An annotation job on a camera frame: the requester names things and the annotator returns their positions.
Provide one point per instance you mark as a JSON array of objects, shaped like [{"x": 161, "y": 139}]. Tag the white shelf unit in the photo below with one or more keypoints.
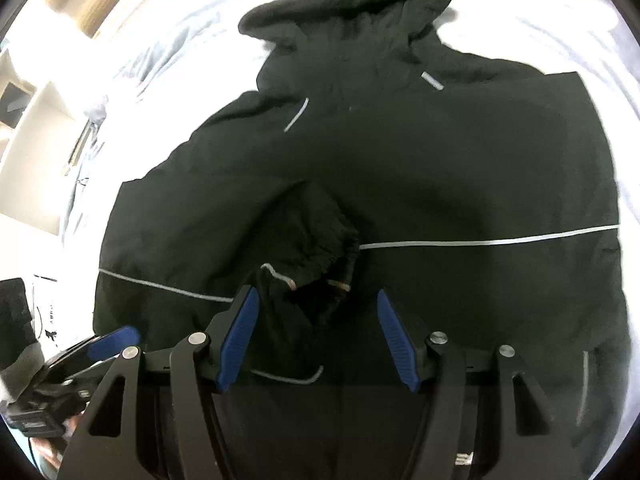
[{"x": 35, "y": 160}]

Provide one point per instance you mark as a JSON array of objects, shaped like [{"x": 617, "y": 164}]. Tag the dark cloth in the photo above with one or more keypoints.
[{"x": 14, "y": 310}]

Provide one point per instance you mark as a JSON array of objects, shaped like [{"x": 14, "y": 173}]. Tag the black hooded jacket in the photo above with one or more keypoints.
[{"x": 400, "y": 175}]

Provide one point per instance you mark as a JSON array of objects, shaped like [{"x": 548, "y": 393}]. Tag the grey bed blanket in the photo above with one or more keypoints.
[{"x": 525, "y": 15}]

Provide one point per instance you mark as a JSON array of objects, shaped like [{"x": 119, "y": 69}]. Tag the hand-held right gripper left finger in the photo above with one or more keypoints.
[{"x": 239, "y": 332}]

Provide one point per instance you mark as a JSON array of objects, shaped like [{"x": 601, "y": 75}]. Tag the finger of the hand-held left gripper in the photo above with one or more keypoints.
[{"x": 114, "y": 339}]

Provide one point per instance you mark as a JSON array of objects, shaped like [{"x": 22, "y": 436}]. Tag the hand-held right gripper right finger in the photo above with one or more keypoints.
[{"x": 396, "y": 332}]

